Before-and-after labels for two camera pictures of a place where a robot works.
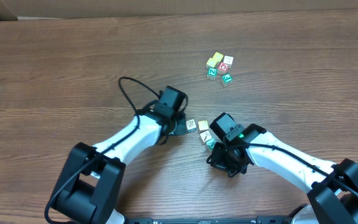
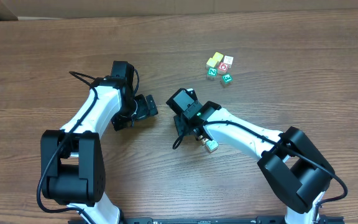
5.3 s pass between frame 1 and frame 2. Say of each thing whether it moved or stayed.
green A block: stayed
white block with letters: stayed
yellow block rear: stayed
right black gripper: moved
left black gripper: moved
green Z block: stayed
